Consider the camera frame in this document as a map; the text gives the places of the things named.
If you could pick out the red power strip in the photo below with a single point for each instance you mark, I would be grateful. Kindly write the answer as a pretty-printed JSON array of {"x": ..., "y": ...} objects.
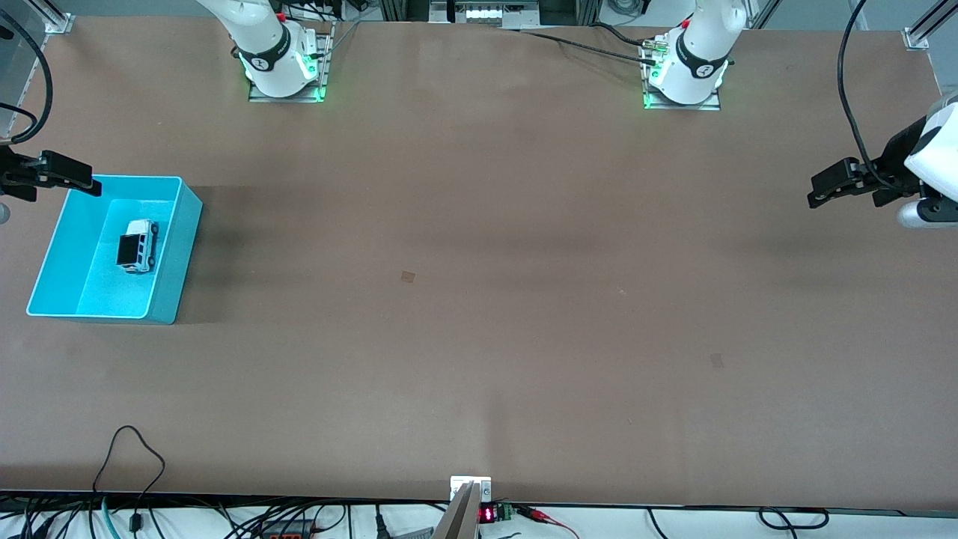
[{"x": 284, "y": 536}]

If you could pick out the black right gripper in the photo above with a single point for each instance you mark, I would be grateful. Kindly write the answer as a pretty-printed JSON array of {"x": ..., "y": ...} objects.
[{"x": 10, "y": 174}]

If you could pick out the aluminium frame profile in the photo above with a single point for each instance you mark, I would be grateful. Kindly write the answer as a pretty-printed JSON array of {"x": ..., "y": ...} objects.
[
  {"x": 914, "y": 39},
  {"x": 56, "y": 19}
]

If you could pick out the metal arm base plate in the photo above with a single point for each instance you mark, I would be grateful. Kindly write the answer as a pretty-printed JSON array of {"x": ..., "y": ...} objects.
[
  {"x": 703, "y": 107},
  {"x": 314, "y": 99}
]

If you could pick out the white metal bracket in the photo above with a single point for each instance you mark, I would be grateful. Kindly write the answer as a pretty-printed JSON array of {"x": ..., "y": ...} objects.
[{"x": 458, "y": 483}]

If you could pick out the black power plug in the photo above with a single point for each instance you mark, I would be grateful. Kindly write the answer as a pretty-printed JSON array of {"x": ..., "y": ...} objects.
[{"x": 379, "y": 524}]

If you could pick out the green terminal block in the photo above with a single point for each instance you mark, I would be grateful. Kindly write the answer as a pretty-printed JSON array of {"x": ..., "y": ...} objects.
[{"x": 504, "y": 513}]

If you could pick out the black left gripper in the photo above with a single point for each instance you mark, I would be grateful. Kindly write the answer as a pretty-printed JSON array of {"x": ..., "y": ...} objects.
[{"x": 892, "y": 159}]

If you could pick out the grey metal mount bar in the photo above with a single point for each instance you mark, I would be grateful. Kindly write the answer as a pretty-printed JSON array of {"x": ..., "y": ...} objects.
[{"x": 458, "y": 520}]

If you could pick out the red LED display module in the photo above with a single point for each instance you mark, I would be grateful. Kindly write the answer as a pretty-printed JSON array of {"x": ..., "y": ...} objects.
[{"x": 486, "y": 515}]

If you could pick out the teal plastic storage bin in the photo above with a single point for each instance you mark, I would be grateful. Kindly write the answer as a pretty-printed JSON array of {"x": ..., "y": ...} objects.
[{"x": 97, "y": 288}]

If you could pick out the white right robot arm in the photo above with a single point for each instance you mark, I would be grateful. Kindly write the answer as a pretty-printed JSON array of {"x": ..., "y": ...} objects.
[{"x": 262, "y": 37}]

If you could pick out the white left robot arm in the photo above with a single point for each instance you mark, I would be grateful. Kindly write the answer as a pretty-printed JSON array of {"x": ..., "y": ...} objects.
[{"x": 696, "y": 52}]

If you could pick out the grey metal side rail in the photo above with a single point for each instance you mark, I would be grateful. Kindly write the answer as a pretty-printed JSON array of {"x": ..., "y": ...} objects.
[{"x": 15, "y": 75}]

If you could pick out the metal box with lights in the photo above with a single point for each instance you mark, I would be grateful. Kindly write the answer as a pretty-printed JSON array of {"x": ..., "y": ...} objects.
[{"x": 486, "y": 13}]

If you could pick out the grey power adapter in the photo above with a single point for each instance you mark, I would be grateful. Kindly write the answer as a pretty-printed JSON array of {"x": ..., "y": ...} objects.
[{"x": 415, "y": 534}]

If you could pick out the white jeep toy black roof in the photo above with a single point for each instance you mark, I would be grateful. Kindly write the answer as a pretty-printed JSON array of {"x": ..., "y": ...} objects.
[{"x": 131, "y": 251}]

